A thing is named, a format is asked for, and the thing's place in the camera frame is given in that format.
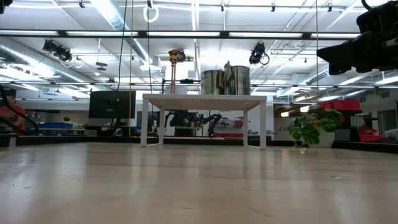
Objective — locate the black computer monitor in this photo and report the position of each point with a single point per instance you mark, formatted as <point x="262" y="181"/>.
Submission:
<point x="112" y="104"/>

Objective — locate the blue storage bin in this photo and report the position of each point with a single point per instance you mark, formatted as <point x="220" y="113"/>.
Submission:
<point x="56" y="125"/>

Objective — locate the green potted plant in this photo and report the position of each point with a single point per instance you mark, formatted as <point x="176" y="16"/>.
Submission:
<point x="311" y="124"/>

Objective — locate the white perforated metal shelf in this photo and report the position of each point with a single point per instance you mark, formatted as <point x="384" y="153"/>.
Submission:
<point x="202" y="102"/>

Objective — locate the black ceiling camera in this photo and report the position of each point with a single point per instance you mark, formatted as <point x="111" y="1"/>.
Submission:
<point x="57" y="51"/>
<point x="182" y="56"/>
<point x="257" y="53"/>

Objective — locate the background black robot arm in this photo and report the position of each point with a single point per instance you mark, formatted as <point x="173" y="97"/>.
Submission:
<point x="180" y="119"/>

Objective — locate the red plastic storage bin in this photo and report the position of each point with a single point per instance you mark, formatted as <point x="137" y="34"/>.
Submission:
<point x="342" y="105"/>
<point x="371" y="138"/>

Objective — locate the silver scented candle tin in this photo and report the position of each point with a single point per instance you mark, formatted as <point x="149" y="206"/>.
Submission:
<point x="211" y="82"/>
<point x="241" y="81"/>

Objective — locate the tall brass candlestick holder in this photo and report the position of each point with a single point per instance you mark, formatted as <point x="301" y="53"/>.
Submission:
<point x="173" y="81"/>

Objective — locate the person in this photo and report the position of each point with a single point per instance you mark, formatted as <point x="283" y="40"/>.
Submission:
<point x="12" y="100"/>

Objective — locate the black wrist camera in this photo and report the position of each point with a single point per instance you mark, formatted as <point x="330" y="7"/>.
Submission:
<point x="382" y="15"/>

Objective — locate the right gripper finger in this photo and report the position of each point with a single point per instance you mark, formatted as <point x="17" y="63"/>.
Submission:
<point x="345" y="51"/>
<point x="337" y="69"/>

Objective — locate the silver ventilation duct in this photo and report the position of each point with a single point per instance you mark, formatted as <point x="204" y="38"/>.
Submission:
<point x="109" y="12"/>
<point x="31" y="62"/>

